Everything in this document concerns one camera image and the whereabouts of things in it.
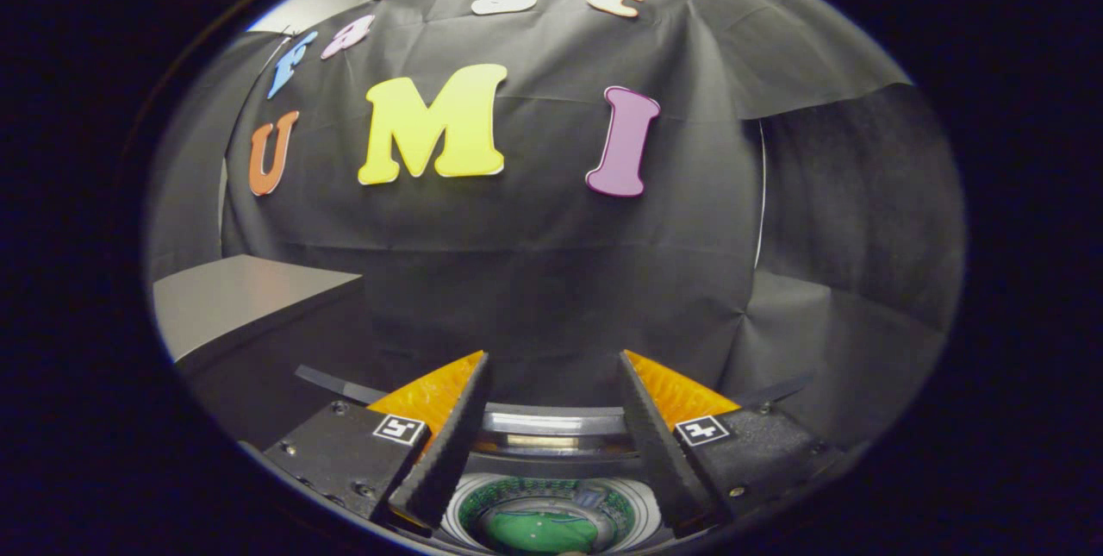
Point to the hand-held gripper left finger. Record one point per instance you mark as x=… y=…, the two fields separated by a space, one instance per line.
x=448 y=452

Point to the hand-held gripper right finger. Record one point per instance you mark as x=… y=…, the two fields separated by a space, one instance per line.
x=659 y=452

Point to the dark glass washing machine lid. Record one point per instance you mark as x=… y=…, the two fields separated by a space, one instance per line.
x=551 y=431

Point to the green polo shirt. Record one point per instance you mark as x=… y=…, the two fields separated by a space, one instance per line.
x=543 y=532

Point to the black backdrop cloth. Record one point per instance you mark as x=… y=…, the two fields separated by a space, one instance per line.
x=534 y=228

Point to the beige cabinet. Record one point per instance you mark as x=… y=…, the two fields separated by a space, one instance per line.
x=233 y=297

